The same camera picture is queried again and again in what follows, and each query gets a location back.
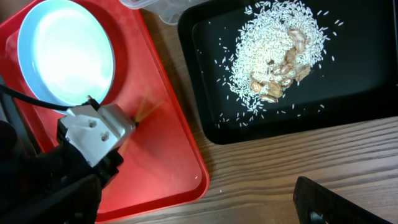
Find wooden chopstick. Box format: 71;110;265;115
118;98;164;156

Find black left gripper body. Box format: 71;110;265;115
1;121;124;223

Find light blue round plate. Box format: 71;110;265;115
17;0;116;106

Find clear plastic waste bin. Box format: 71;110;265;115
119;0;207;26

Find black waste tray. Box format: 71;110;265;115
177;0;397;144

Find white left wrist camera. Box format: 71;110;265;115
60;104;136;167

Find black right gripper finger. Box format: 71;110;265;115
293;176;391;224

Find rice and food scraps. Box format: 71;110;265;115
214;1;330;128

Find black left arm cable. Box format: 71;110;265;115
0;83;100;113

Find red plastic tray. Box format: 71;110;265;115
0;0;210;223

